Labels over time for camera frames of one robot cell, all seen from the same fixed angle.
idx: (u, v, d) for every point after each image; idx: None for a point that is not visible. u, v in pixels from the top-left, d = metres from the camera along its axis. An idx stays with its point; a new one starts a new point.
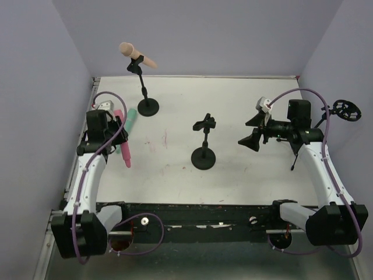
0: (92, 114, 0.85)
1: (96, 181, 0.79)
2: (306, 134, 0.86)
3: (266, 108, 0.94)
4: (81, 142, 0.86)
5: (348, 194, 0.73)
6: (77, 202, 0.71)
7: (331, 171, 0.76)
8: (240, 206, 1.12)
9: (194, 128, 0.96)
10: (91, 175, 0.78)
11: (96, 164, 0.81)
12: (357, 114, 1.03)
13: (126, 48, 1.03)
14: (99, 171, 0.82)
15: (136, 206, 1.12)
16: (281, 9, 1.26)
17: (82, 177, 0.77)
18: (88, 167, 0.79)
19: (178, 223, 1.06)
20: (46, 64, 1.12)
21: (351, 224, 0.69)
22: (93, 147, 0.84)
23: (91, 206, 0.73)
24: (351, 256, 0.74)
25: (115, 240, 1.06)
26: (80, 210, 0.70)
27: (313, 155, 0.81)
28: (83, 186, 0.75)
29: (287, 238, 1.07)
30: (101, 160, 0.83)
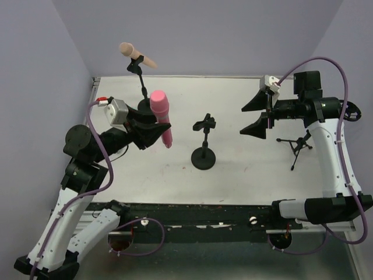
0: (69, 149, 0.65)
1: (70, 228, 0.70)
2: (322, 107, 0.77)
3: (274, 86, 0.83)
4: (69, 165, 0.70)
5: (356, 184, 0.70)
6: (40, 256, 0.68)
7: (343, 157, 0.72)
8: (240, 206, 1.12)
9: (194, 128, 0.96)
10: (62, 226, 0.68)
11: (73, 210, 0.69)
12: (357, 114, 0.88)
13: (126, 48, 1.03)
14: (79, 212, 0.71)
15: (136, 205, 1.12)
16: (281, 9, 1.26)
17: (52, 224, 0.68)
18: (62, 214, 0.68)
19: (178, 223, 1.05)
20: (47, 65, 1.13)
21: (355, 211, 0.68)
22: (80, 181, 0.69)
23: (56, 260, 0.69)
24: (358, 243, 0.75)
25: (115, 240, 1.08)
26: (41, 266, 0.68)
27: (326, 136, 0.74)
28: (50, 237, 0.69)
29: (287, 238, 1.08)
30: (81, 203, 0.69)
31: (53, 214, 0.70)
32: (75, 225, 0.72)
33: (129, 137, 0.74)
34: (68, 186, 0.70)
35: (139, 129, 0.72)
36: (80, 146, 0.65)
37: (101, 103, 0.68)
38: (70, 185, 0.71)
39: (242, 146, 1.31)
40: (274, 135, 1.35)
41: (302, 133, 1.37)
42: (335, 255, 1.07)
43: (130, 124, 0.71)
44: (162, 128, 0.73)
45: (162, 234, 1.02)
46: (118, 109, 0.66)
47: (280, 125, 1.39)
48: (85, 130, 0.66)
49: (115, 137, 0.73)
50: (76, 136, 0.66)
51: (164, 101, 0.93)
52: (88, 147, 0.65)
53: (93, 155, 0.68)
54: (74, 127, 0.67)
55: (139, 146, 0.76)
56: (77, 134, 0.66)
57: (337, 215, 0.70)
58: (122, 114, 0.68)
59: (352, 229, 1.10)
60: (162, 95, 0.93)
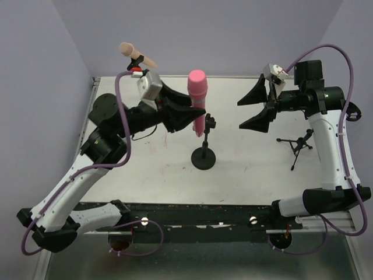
0: (94, 116, 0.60)
1: (78, 194, 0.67)
2: (324, 97, 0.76)
3: (282, 74, 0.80)
4: (92, 134, 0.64)
5: (355, 177, 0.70)
6: (41, 213, 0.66)
7: (344, 150, 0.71)
8: (240, 206, 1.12)
9: (194, 128, 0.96)
10: (70, 189, 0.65)
11: (84, 178, 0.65)
12: (357, 114, 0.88)
13: (126, 47, 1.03)
14: (91, 181, 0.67)
15: (136, 205, 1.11)
16: (281, 9, 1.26)
17: (60, 186, 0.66)
18: (73, 178, 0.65)
19: (178, 223, 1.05)
20: (47, 65, 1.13)
21: (353, 203, 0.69)
22: (98, 151, 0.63)
23: (55, 222, 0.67)
24: (354, 235, 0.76)
25: (115, 240, 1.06)
26: (39, 224, 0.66)
27: (328, 128, 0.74)
28: (56, 198, 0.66)
29: (287, 238, 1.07)
30: (95, 173, 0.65)
31: (66, 175, 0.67)
32: (84, 193, 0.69)
33: (159, 117, 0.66)
34: (86, 154, 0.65)
35: (172, 109, 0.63)
36: (105, 115, 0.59)
37: (135, 74, 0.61)
38: (89, 153, 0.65)
39: (242, 146, 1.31)
40: (274, 135, 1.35)
41: (302, 133, 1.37)
42: (335, 255, 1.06)
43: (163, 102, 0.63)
44: (196, 111, 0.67)
45: (161, 237, 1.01)
46: (151, 82, 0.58)
47: (281, 125, 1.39)
48: (114, 100, 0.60)
49: (145, 115, 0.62)
50: (104, 104, 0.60)
51: (204, 83, 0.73)
52: (112, 119, 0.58)
53: (118, 128, 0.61)
54: (105, 95, 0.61)
55: (168, 129, 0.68)
56: (106, 101, 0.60)
57: (334, 207, 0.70)
58: (154, 89, 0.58)
59: (351, 228, 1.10)
60: (203, 75, 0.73)
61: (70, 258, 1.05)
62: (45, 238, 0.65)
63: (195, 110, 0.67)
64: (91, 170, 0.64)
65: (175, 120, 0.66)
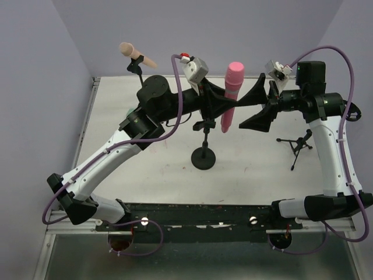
0: (142, 93, 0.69)
1: (109, 167, 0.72)
2: (323, 104, 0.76)
3: (287, 69, 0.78)
4: (131, 114, 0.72)
5: (357, 183, 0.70)
6: (73, 179, 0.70)
7: (345, 156, 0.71)
8: (240, 206, 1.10)
9: (194, 128, 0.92)
10: (106, 160, 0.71)
11: (120, 151, 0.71)
12: (357, 114, 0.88)
13: (126, 48, 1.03)
14: (123, 157, 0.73)
15: (136, 205, 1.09)
16: (281, 9, 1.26)
17: (97, 156, 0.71)
18: (110, 150, 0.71)
19: (178, 223, 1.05)
20: (47, 65, 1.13)
21: (355, 210, 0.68)
22: (136, 129, 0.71)
23: (84, 190, 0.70)
24: (355, 241, 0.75)
25: (115, 240, 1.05)
26: (69, 189, 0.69)
27: (328, 134, 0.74)
28: (90, 167, 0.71)
29: (287, 238, 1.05)
30: (130, 149, 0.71)
31: (101, 148, 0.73)
32: (113, 168, 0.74)
33: (199, 102, 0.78)
34: (125, 130, 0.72)
35: (211, 95, 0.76)
36: (153, 93, 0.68)
37: (183, 59, 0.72)
38: (127, 129, 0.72)
39: (242, 146, 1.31)
40: (274, 135, 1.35)
41: (302, 133, 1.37)
42: (335, 255, 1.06)
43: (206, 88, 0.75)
44: (230, 102, 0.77)
45: (162, 237, 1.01)
46: (199, 66, 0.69)
47: (280, 125, 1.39)
48: (162, 81, 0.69)
49: (186, 100, 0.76)
50: (152, 84, 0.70)
51: (240, 74, 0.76)
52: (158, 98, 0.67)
53: (160, 109, 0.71)
54: (154, 76, 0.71)
55: (203, 115, 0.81)
56: (155, 81, 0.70)
57: (337, 213, 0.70)
58: (201, 72, 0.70)
59: (351, 229, 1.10)
60: (241, 67, 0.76)
61: (70, 258, 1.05)
62: (73, 203, 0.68)
63: (231, 100, 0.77)
64: (128, 146, 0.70)
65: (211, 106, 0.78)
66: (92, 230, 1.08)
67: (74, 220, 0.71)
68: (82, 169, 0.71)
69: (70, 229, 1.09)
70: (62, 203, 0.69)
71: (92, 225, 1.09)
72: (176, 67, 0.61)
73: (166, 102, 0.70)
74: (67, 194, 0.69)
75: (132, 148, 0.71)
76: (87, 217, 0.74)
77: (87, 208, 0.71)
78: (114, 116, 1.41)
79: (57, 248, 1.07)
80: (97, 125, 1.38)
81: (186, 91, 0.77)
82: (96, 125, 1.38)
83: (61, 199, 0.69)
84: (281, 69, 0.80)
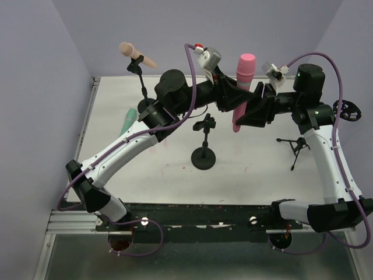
0: (160, 87, 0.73)
1: (127, 156, 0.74)
2: (315, 115, 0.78)
3: (284, 68, 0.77)
4: (149, 107, 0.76)
5: (356, 188, 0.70)
6: (93, 165, 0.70)
7: (341, 163, 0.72)
8: (240, 206, 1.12)
9: (194, 128, 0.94)
10: (126, 149, 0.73)
11: (139, 140, 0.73)
12: (357, 114, 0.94)
13: (126, 48, 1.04)
14: (140, 148, 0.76)
15: (136, 205, 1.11)
16: (281, 9, 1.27)
17: (116, 144, 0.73)
18: (129, 140, 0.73)
19: (178, 223, 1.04)
20: (47, 63, 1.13)
21: (358, 216, 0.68)
22: (155, 122, 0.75)
23: (102, 178, 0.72)
24: (356, 248, 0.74)
25: (115, 240, 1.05)
26: (88, 175, 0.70)
27: (323, 143, 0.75)
28: (109, 154, 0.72)
29: (287, 238, 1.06)
30: (148, 139, 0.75)
31: (119, 137, 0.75)
32: (129, 158, 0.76)
33: (214, 93, 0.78)
34: (144, 121, 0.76)
35: (226, 84, 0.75)
36: (171, 87, 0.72)
37: (197, 50, 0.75)
38: (145, 121, 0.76)
39: (242, 146, 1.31)
40: (274, 135, 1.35)
41: None
42: (335, 255, 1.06)
43: (220, 78, 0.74)
44: (246, 95, 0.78)
45: (162, 238, 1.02)
46: (213, 52, 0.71)
47: (281, 125, 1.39)
48: (179, 76, 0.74)
49: (201, 93, 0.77)
50: (170, 78, 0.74)
51: (253, 63, 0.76)
52: (177, 91, 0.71)
53: (177, 102, 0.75)
54: (171, 71, 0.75)
55: (219, 107, 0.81)
56: (172, 76, 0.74)
57: (339, 221, 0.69)
58: (214, 59, 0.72)
59: (352, 230, 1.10)
60: (252, 57, 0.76)
61: (70, 258, 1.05)
62: (91, 189, 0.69)
63: (247, 93, 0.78)
64: (147, 136, 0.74)
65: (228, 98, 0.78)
66: (92, 230, 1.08)
67: (90, 206, 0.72)
68: (101, 156, 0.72)
69: (70, 229, 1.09)
70: (80, 186, 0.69)
71: (92, 225, 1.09)
72: (190, 63, 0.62)
73: (184, 94, 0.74)
74: (86, 179, 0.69)
75: (149, 138, 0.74)
76: (101, 205, 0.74)
77: (102, 196, 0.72)
78: (114, 116, 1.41)
79: (57, 248, 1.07)
80: (98, 125, 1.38)
81: (203, 84, 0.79)
82: (95, 125, 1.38)
83: (80, 184, 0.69)
84: (278, 69, 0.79)
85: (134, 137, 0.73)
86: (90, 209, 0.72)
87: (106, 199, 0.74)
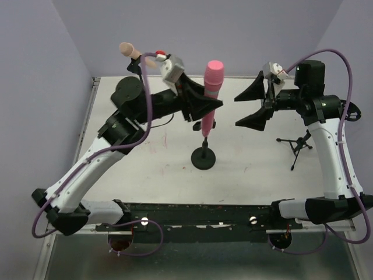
0: (116, 97, 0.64)
1: (93, 177, 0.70)
2: (322, 107, 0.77)
3: (282, 74, 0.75)
4: (111, 118, 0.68)
5: (358, 185, 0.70)
6: (56, 194, 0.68)
7: (344, 158, 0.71)
8: (240, 206, 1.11)
9: (194, 129, 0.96)
10: (88, 170, 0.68)
11: (101, 160, 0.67)
12: (357, 114, 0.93)
13: (126, 48, 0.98)
14: (106, 165, 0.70)
15: (136, 205, 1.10)
16: (280, 9, 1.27)
17: (77, 168, 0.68)
18: (89, 161, 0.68)
19: (178, 223, 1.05)
20: (46, 63, 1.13)
21: (357, 212, 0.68)
22: (116, 135, 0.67)
23: (70, 203, 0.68)
24: (354, 243, 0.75)
25: (115, 240, 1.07)
26: (53, 204, 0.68)
27: (327, 137, 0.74)
28: (72, 179, 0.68)
29: (287, 238, 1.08)
30: (112, 156, 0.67)
31: (81, 158, 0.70)
32: (98, 177, 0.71)
33: (179, 103, 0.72)
34: (104, 136, 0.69)
35: (190, 94, 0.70)
36: (127, 96, 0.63)
37: (158, 56, 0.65)
38: (106, 136, 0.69)
39: (242, 146, 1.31)
40: (274, 135, 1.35)
41: (302, 133, 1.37)
42: (335, 255, 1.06)
43: (183, 87, 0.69)
44: (213, 102, 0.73)
45: (162, 238, 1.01)
46: (174, 63, 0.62)
47: (281, 125, 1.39)
48: (137, 81, 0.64)
49: (164, 100, 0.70)
50: (126, 85, 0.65)
51: (219, 73, 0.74)
52: (136, 100, 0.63)
53: (137, 111, 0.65)
54: (127, 77, 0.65)
55: (184, 116, 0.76)
56: (129, 83, 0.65)
57: (338, 216, 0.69)
58: (177, 71, 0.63)
59: (351, 229, 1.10)
60: (220, 65, 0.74)
61: (69, 258, 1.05)
62: (59, 218, 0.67)
63: (213, 100, 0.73)
64: (108, 154, 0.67)
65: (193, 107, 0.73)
66: (92, 230, 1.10)
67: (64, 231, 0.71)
68: (64, 182, 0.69)
69: None
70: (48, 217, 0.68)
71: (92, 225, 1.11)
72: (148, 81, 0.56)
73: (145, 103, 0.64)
74: (51, 209, 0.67)
75: (112, 155, 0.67)
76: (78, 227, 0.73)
77: (73, 221, 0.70)
78: None
79: (57, 248, 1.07)
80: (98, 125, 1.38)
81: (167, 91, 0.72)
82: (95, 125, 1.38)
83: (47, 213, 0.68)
84: (277, 73, 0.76)
85: (94, 157, 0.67)
86: (67, 234, 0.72)
87: (80, 221, 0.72)
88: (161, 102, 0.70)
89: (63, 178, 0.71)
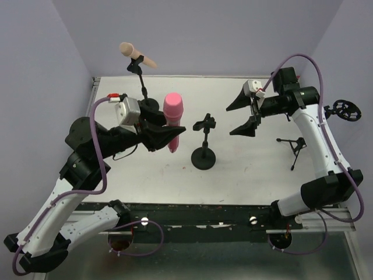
0: (70, 140, 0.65)
1: (61, 219, 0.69)
2: (301, 95, 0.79)
3: (259, 92, 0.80)
4: (71, 156, 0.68)
5: (345, 160, 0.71)
6: (26, 240, 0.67)
7: (328, 138, 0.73)
8: (241, 206, 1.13)
9: (194, 128, 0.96)
10: (53, 214, 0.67)
11: (66, 202, 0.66)
12: (357, 114, 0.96)
13: (126, 48, 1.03)
14: (73, 205, 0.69)
15: (136, 205, 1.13)
16: (280, 9, 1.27)
17: (42, 213, 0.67)
18: (55, 204, 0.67)
19: (178, 223, 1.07)
20: (46, 63, 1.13)
21: (349, 187, 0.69)
22: (77, 174, 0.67)
23: (40, 247, 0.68)
24: (356, 220, 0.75)
25: (115, 240, 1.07)
26: (25, 250, 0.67)
27: (309, 121, 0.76)
28: (39, 224, 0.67)
29: (287, 238, 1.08)
30: (76, 197, 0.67)
31: (46, 201, 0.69)
32: (66, 216, 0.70)
33: (140, 139, 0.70)
34: (65, 177, 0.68)
35: (152, 133, 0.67)
36: (81, 139, 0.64)
37: (113, 100, 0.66)
38: (68, 176, 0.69)
39: (243, 146, 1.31)
40: (274, 135, 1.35)
41: None
42: (335, 255, 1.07)
43: (143, 127, 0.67)
44: (175, 130, 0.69)
45: (162, 239, 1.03)
46: (129, 109, 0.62)
47: (281, 125, 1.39)
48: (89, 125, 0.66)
49: (123, 135, 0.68)
50: (80, 129, 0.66)
51: (178, 107, 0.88)
52: (88, 142, 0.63)
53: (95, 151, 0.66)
54: (81, 120, 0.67)
55: (148, 147, 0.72)
56: (82, 127, 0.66)
57: (333, 193, 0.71)
58: (132, 116, 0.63)
59: (352, 230, 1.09)
60: (179, 100, 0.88)
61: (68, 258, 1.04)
62: (32, 263, 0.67)
63: (176, 129, 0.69)
64: (73, 197, 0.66)
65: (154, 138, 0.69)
66: None
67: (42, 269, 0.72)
68: (32, 226, 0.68)
69: None
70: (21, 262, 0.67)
71: None
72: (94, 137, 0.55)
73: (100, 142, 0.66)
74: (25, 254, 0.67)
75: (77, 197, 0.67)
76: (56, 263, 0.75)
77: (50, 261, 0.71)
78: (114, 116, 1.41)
79: None
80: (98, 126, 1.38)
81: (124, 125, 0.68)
82: None
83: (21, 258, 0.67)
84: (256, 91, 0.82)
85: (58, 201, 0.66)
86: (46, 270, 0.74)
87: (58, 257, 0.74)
88: (120, 140, 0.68)
89: (32, 221, 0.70)
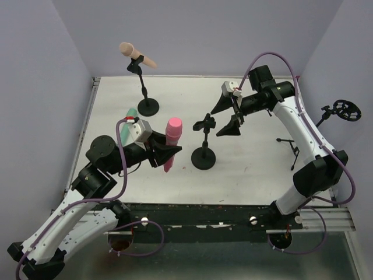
0: (90, 154, 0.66)
1: (69, 226, 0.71)
2: (278, 90, 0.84)
3: (236, 91, 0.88)
4: (83, 170, 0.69)
5: (328, 144, 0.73)
6: (32, 247, 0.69)
7: (309, 125, 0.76)
8: (240, 206, 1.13)
9: (194, 128, 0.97)
10: (62, 223, 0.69)
11: (74, 212, 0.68)
12: (357, 114, 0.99)
13: (126, 48, 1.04)
14: (80, 215, 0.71)
15: (136, 205, 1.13)
16: (280, 9, 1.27)
17: (52, 221, 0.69)
18: (64, 213, 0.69)
19: (178, 223, 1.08)
20: (47, 64, 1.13)
21: (337, 168, 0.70)
22: (88, 186, 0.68)
23: (46, 254, 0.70)
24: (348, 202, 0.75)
25: (115, 240, 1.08)
26: (30, 256, 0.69)
27: (289, 112, 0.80)
28: (47, 231, 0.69)
29: (287, 238, 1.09)
30: (84, 207, 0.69)
31: (56, 209, 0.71)
32: (74, 224, 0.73)
33: (145, 155, 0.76)
34: (77, 188, 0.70)
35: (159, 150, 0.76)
36: (101, 154, 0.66)
37: (128, 122, 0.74)
38: (79, 188, 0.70)
39: (243, 146, 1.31)
40: (274, 135, 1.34)
41: None
42: (335, 255, 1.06)
43: (152, 144, 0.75)
44: (175, 148, 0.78)
45: (162, 239, 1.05)
46: (143, 128, 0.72)
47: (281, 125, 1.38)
48: (111, 141, 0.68)
49: (133, 153, 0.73)
50: (101, 144, 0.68)
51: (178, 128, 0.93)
52: (109, 156, 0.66)
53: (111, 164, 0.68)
54: (101, 136, 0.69)
55: (151, 163, 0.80)
56: (102, 143, 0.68)
57: (323, 177, 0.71)
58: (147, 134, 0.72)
59: (352, 230, 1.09)
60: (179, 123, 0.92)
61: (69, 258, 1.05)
62: (36, 270, 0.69)
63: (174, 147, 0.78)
64: (81, 207, 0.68)
65: (158, 154, 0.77)
66: None
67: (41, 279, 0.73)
68: (40, 234, 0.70)
69: None
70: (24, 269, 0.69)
71: None
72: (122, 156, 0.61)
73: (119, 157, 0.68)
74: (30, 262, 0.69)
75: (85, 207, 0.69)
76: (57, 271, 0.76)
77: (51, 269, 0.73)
78: (114, 116, 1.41)
79: None
80: (98, 126, 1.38)
81: (134, 143, 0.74)
82: (95, 125, 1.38)
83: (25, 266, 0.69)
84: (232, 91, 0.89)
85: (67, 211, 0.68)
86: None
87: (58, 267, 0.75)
88: (132, 157, 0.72)
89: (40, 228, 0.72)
